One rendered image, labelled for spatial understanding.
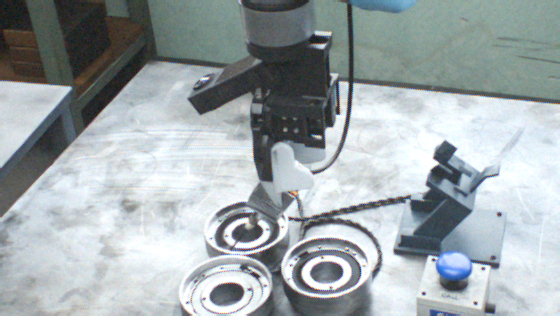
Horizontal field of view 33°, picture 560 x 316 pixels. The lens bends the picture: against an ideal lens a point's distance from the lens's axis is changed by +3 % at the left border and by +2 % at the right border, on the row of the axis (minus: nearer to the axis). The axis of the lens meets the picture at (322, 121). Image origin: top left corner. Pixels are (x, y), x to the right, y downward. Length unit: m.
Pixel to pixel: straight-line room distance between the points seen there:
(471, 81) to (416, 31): 0.22
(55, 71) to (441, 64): 1.09
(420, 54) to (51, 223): 1.68
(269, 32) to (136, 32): 2.10
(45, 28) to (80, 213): 1.32
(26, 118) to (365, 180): 0.72
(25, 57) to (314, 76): 1.92
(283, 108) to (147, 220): 0.37
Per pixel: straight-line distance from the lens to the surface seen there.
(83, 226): 1.29
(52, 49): 2.61
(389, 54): 2.82
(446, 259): 1.06
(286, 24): 0.92
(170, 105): 1.51
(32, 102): 1.83
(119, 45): 2.93
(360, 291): 1.08
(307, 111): 0.96
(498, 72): 2.78
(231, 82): 0.99
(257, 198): 1.08
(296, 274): 1.11
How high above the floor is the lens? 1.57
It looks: 33 degrees down
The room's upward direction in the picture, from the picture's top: 4 degrees counter-clockwise
